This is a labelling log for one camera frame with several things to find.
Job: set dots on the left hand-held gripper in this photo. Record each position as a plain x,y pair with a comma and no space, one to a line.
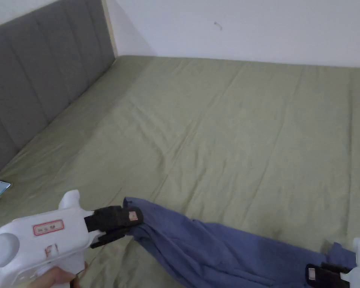
42,240

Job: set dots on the blue shirt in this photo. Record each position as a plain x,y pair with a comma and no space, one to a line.
198,243

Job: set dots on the person's left hand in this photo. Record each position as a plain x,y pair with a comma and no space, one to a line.
55,277

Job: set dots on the bed with pale green sheet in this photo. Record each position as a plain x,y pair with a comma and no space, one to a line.
228,135

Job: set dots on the grey padded headboard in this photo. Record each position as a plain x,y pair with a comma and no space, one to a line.
42,66

